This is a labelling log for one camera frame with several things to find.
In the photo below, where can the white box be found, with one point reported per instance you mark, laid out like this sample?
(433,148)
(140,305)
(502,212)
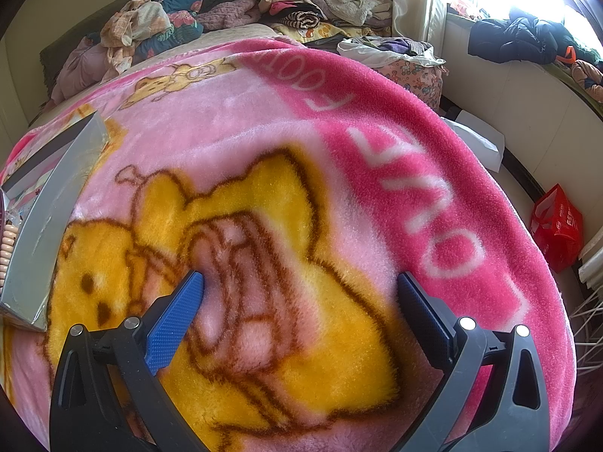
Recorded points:
(476,139)

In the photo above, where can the orange black patterned garment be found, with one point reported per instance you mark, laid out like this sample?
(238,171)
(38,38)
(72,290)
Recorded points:
(586,73)

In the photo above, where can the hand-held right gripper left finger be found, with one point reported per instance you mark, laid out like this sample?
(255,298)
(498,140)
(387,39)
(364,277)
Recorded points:
(174,322)

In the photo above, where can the brown cardboard box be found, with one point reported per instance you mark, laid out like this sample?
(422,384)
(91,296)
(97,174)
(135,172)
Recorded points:
(42,226)

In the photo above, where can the red bag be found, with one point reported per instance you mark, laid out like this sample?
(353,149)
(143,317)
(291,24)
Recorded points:
(556,230)

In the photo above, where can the pink quilt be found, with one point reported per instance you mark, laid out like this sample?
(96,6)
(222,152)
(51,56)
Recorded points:
(80,66)

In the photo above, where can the pink bear printed blanket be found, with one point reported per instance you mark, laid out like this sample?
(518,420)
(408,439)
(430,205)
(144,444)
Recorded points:
(377,197)

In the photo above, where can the orange patterned cloth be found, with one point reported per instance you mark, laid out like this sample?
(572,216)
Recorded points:
(136,23)

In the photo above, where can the red orange cloth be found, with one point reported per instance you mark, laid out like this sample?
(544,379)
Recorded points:
(461,8)

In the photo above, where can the floral laundry basket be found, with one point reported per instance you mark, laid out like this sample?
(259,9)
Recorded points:
(414,80)

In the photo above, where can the pink knit garment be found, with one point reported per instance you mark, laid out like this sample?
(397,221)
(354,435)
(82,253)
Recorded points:
(226,14)

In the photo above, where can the cream window curtain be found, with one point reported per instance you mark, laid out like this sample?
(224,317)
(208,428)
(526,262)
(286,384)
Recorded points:
(414,0)

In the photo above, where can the dark puffer jacket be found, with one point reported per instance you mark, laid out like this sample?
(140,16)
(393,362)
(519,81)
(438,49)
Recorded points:
(518,37)

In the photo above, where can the pile of clothes on bed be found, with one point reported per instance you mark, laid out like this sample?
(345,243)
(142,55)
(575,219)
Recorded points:
(235,37)

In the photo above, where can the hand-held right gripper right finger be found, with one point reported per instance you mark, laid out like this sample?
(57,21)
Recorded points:
(424,320)

